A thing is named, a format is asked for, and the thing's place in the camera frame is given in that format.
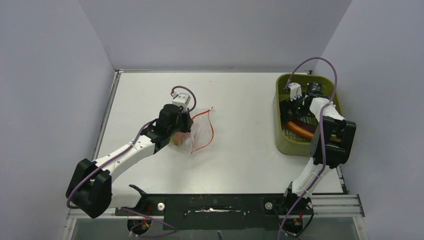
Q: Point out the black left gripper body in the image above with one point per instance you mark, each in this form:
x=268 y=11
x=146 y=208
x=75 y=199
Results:
x=182 y=125

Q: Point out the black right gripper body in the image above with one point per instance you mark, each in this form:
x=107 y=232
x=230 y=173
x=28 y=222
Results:
x=297 y=109

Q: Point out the pink toy peach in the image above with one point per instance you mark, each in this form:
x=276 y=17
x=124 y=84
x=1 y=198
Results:
x=179 y=138

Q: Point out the clear zip top bag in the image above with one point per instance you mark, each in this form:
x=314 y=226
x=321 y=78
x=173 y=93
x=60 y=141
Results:
x=202 y=131

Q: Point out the olive green plastic tub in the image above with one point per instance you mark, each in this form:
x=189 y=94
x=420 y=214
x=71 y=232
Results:
x=291 y=139

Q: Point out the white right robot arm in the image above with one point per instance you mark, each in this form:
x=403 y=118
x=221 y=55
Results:
x=323 y=158

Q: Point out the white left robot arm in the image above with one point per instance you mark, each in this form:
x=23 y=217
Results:
x=91 y=186

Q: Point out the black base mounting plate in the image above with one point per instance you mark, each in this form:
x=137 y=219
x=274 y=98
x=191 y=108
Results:
x=226 y=211

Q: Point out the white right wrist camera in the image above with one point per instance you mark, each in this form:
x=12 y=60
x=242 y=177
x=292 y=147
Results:
x=295 y=91

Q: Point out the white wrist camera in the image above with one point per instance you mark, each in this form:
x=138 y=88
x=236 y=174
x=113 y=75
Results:
x=181 y=99
x=295 y=91

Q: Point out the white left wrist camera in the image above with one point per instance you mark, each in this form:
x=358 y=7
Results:
x=181 y=99

